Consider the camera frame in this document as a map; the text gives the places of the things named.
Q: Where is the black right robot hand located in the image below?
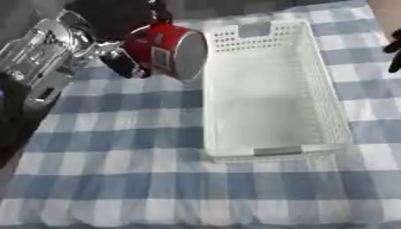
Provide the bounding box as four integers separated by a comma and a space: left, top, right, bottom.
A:
382, 28, 401, 74

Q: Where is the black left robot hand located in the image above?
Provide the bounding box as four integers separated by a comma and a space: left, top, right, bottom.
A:
63, 0, 175, 80

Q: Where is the red cylindrical can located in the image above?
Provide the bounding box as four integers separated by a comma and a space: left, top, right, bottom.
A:
122, 22, 210, 82

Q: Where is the white perforated plastic basket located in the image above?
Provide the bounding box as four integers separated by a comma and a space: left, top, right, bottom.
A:
199, 19, 354, 159

